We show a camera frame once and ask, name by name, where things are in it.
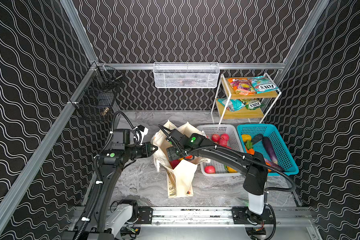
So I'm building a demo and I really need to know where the teal plastic vegetable basket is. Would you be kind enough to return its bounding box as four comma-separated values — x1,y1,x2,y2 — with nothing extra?
237,124,299,176

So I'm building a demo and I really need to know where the orange carrot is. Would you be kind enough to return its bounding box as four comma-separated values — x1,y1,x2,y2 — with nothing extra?
245,140,255,155

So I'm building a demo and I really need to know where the red apple back right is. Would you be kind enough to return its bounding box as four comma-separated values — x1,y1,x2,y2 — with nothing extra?
221,134,230,142

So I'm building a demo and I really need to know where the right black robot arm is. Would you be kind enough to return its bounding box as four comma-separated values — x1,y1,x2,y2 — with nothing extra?
160,126,296,216

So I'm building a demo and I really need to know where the floral canvas grocery bag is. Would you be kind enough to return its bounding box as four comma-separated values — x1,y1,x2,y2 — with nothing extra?
151,130,211,198

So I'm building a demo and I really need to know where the white wooden two-tier shelf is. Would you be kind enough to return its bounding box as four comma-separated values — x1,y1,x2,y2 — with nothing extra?
211,75,282,124

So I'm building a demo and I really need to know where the dark green cucumber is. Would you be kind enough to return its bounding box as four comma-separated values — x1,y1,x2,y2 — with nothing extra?
251,134,263,145

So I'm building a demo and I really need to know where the red apple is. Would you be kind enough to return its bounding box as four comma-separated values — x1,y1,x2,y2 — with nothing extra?
221,134,230,142
204,166,216,174

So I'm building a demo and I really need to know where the white plastic fruit basket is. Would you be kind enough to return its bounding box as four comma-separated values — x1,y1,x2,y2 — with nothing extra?
197,124,246,178

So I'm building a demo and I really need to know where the white wire wall basket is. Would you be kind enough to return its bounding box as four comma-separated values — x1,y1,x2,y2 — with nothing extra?
153,62,220,89

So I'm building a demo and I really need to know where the red peach middle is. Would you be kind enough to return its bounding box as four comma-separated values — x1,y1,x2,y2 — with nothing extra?
219,138,228,147

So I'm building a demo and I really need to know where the pink dragon fruit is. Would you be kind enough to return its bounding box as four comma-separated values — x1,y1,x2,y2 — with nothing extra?
170,160,182,170

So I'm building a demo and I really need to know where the orange candy bag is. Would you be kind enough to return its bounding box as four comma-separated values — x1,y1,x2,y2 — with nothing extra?
228,78,256,96

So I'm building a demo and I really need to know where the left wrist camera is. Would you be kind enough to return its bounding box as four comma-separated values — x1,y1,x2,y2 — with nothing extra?
133,125,149,145

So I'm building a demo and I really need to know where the teal snack bag lower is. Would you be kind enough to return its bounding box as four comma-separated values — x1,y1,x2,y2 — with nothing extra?
218,98,245,112

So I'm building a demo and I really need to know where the yellow pepper in teal basket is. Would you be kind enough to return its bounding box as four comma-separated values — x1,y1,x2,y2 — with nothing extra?
241,134,252,143

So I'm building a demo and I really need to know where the green Fox's bag lower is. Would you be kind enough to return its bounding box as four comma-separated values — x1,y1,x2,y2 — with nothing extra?
242,99,263,111

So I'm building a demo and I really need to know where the black wire wall basket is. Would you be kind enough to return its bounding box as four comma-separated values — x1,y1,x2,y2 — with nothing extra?
74,66,125,122

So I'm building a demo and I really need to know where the teal Fox's candy bag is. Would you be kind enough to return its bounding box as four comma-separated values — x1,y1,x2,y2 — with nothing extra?
250,76,279,94

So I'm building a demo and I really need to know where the striped purple eggplant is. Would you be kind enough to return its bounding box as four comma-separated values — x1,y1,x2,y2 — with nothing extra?
265,159,285,172

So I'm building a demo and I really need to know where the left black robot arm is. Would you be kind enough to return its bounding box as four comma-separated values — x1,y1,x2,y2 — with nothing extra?
62,142,159,240

